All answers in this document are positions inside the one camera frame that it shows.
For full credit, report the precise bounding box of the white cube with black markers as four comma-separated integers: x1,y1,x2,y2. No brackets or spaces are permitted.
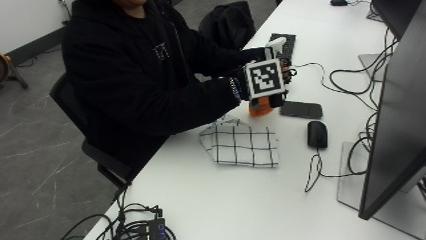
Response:
243,58,286,100

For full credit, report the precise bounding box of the black computer mouse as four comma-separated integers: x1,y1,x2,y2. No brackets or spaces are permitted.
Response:
306,120,330,150

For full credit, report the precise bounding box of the the person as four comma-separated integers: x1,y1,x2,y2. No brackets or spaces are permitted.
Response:
60,0,269,183

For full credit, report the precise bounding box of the black usb hub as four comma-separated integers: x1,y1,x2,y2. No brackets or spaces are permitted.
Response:
146,217,167,240

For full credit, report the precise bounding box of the black mouse cable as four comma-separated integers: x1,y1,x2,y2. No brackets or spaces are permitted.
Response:
303,147,368,194

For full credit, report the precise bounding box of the white checkered cloth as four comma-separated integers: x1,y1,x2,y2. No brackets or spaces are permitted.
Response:
197,114,281,169

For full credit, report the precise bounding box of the black flat phone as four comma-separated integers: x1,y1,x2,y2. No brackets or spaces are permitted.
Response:
278,100,323,120

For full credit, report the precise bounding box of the grey monitor stand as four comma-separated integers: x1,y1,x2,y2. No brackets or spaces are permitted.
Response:
356,53,388,83

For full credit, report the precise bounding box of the silver monitor base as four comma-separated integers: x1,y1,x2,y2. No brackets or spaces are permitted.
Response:
335,141,426,240

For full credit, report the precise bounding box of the bundle of black cables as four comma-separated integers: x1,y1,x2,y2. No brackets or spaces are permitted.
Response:
60,186,178,240

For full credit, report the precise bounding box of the black backpack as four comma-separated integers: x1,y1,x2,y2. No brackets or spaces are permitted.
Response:
197,0,258,51

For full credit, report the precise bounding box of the thin black glove cable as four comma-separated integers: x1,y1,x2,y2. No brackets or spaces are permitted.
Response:
290,61,380,113

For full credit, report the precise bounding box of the orange bottle with white top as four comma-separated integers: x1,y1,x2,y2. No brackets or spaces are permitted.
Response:
247,36,289,118

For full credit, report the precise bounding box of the black office chair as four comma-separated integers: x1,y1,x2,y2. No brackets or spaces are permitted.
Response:
48,72,135,202

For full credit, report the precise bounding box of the large dark monitor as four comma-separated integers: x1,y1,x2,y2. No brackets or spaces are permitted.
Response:
356,5,426,221

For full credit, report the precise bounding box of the black cable by monitor base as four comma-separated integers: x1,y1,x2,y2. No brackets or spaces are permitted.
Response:
346,111,379,176

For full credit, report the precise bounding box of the looped black cable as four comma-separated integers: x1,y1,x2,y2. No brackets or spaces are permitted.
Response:
328,27,399,96

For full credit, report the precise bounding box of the black keyboard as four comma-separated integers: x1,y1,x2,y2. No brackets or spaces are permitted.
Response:
267,32,298,68

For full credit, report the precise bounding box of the brown wooden stool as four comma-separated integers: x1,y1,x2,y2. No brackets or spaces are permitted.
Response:
0,52,29,90

